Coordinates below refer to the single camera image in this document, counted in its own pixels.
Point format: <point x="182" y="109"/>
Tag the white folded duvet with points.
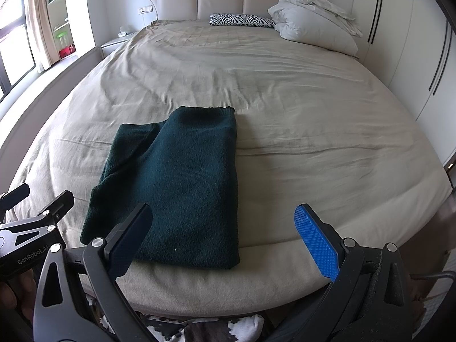
<point x="306" y="7"/>

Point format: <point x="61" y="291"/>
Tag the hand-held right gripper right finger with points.
<point x="317" y="242"/>

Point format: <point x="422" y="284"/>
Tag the white wardrobe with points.
<point x="402" y="42"/>

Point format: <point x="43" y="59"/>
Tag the bed with beige sheet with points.
<point x="302" y="131"/>

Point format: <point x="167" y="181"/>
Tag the green container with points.
<point x="62" y="39"/>

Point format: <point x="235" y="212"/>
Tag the dark green sweater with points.
<point x="178" y="185"/>

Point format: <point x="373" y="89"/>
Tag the white shelf unit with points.
<point x="60" y="7"/>

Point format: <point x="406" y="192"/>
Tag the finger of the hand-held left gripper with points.
<point x="16" y="195"/>
<point x="58" y="206"/>

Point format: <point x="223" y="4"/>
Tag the person's left hand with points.
<point x="9" y="294"/>

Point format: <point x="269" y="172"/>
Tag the zebra print pillow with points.
<point x="242" y="19"/>

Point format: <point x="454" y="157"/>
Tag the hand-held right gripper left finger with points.
<point x="128" y="242"/>

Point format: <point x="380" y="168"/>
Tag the beige curtain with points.
<point x="37" y="17"/>

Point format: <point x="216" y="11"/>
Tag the cow print rug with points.
<point x="178" y="331"/>

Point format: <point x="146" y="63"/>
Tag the white nightstand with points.
<point x="114" y="44"/>

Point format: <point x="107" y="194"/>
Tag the white pillow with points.
<point x="320" y="41"/>

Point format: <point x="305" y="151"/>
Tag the wall socket panel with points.
<point x="145" y="9"/>

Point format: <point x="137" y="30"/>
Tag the red box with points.
<point x="67" y="51"/>

